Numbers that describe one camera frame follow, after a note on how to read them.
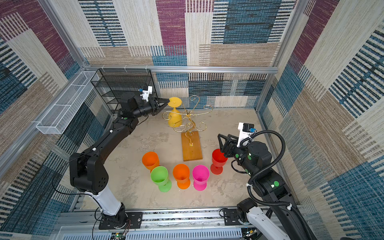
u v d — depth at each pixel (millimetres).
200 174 751
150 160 821
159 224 727
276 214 445
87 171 459
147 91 741
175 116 806
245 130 527
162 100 748
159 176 801
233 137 622
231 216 736
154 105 696
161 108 739
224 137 594
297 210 408
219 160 760
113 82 1026
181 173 767
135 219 746
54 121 700
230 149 541
